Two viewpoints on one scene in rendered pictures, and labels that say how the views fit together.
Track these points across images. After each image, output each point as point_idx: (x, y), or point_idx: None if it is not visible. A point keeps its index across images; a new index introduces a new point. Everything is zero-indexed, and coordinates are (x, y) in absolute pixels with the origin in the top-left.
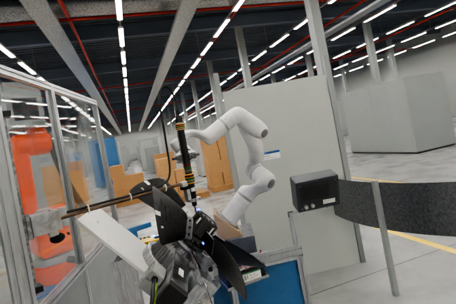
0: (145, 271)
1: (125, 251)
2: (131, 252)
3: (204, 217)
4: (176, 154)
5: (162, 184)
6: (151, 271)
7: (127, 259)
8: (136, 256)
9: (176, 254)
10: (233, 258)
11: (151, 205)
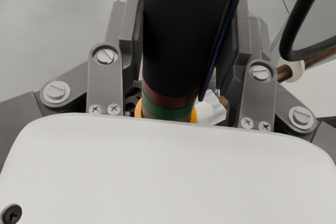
0: (266, 51)
1: (332, 81)
2: (321, 104)
3: (138, 82)
4: (315, 146)
5: (305, 47)
6: (249, 10)
7: (315, 67)
8: (308, 105)
9: (215, 79)
10: None
11: (329, 117)
